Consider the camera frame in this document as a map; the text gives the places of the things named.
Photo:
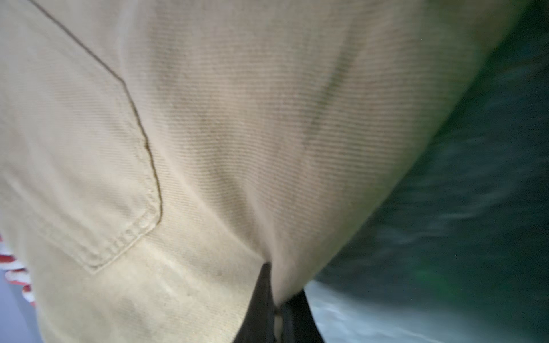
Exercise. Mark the green plastic basket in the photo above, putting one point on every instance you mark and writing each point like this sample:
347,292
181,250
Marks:
459,251

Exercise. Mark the khaki pants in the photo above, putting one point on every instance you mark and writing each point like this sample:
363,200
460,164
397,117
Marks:
155,154

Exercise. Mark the red white work glove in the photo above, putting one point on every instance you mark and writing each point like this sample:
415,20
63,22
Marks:
16,273

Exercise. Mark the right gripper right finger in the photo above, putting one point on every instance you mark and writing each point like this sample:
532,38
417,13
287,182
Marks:
298,322

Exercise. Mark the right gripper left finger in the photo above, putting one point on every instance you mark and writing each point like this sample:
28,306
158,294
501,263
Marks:
258,325

